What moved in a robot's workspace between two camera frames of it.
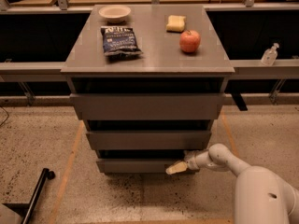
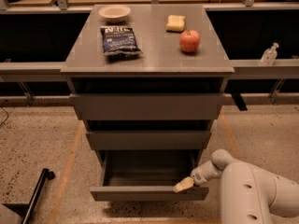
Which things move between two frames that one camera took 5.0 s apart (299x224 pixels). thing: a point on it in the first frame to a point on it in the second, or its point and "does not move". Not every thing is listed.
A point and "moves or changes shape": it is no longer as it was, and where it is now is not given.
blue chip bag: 120,40 does not move
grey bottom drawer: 135,165 moves or changes shape
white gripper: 192,161 to 198,175
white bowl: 115,14 does not move
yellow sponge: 176,23 does not move
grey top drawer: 148,106 does not move
